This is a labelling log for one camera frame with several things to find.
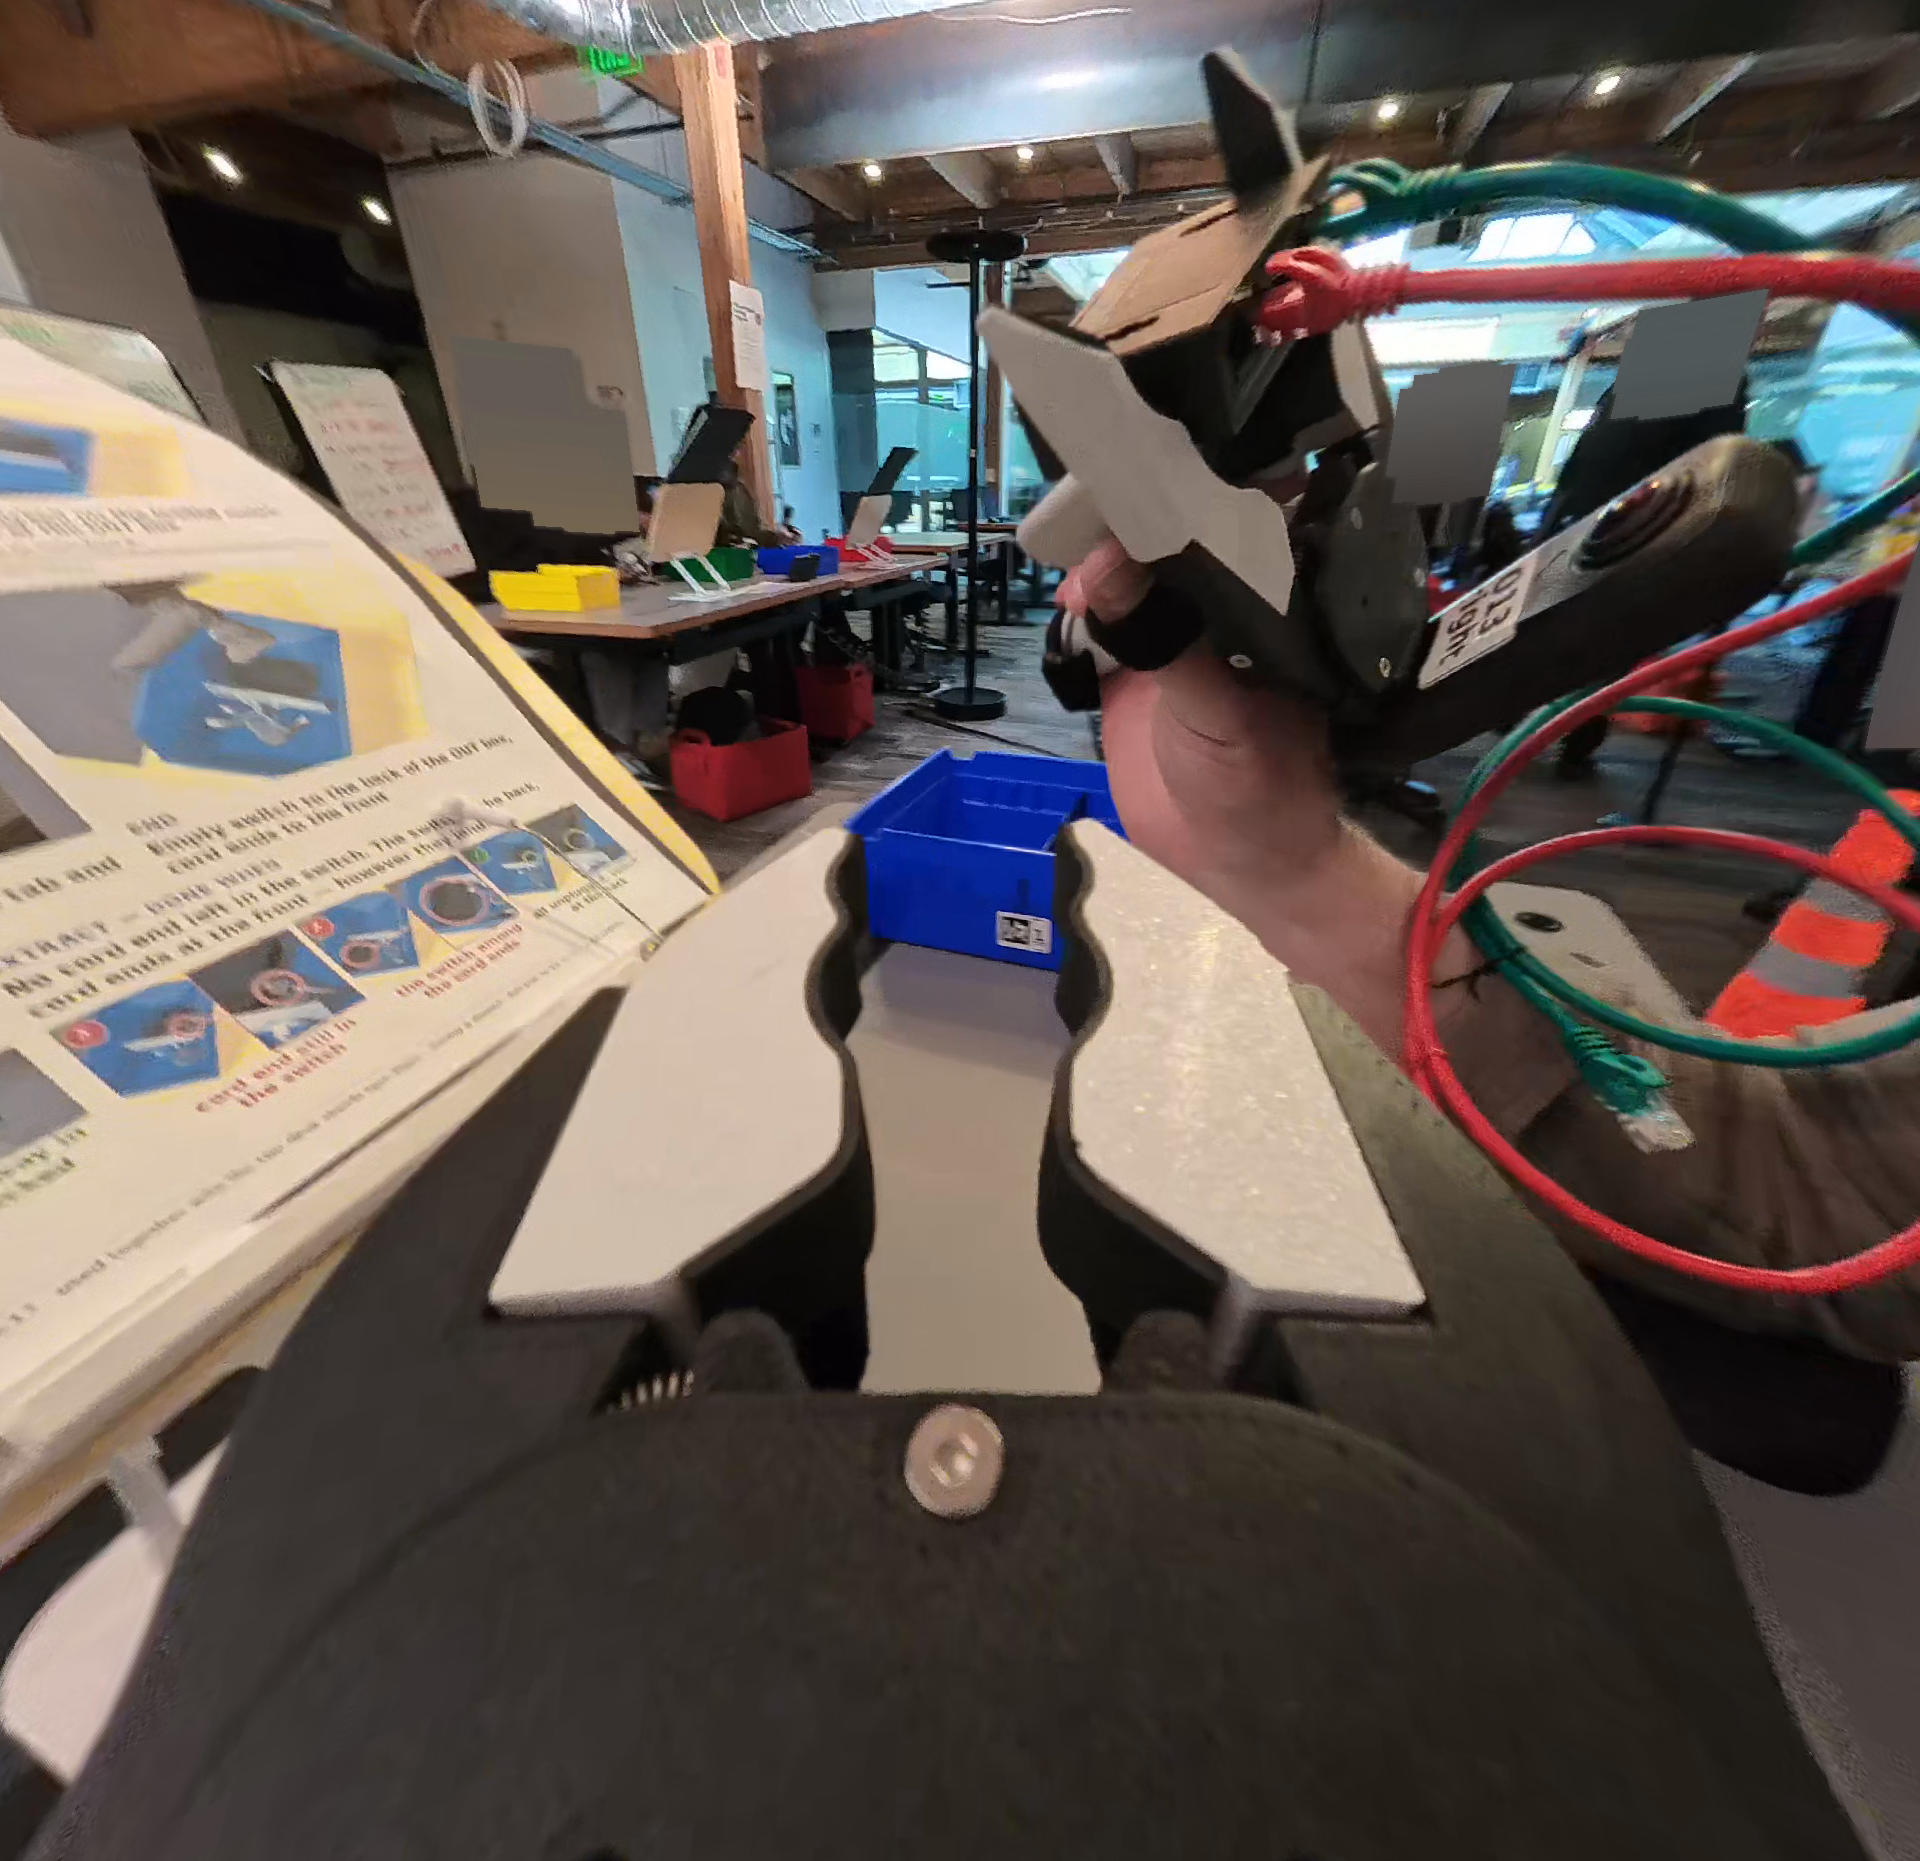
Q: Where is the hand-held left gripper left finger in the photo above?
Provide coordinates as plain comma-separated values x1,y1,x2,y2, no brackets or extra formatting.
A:
491,825,872,1324

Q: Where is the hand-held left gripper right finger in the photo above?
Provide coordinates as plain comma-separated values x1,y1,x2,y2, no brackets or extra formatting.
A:
1041,818,1427,1324

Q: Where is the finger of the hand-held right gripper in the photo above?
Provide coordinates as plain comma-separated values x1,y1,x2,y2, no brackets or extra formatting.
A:
1200,47,1401,453
976,306,1299,614

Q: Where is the red ethernet cable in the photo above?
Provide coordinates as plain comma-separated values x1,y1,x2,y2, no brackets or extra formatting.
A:
1256,246,1920,1296

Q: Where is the black ethernet switch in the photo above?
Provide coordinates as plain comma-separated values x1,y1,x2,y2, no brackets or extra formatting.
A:
1072,166,1351,453

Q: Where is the green ethernet cable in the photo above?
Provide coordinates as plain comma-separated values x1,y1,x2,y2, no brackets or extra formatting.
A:
1316,157,1920,1157

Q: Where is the person's right forearm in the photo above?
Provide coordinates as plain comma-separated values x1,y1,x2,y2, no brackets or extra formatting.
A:
1396,879,1920,1367

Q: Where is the person's right hand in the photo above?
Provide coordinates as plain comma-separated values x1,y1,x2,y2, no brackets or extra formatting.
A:
1050,538,1430,1064

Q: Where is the black pole stand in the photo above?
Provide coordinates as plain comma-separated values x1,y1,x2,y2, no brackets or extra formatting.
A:
922,229,1037,724

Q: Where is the wooden display board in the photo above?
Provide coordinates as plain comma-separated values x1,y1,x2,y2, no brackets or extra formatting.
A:
647,481,736,603
0,307,722,1562

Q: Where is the long work table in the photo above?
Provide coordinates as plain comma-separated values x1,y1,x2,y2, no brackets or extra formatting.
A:
481,533,962,649

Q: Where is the printed instruction sheet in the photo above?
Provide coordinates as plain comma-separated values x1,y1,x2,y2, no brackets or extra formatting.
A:
0,316,707,1427

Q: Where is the orange traffic cone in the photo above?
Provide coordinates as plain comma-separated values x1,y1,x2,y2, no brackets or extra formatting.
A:
1701,793,1920,1039

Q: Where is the whiteboard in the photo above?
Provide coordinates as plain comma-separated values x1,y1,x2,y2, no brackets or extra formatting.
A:
267,361,481,579

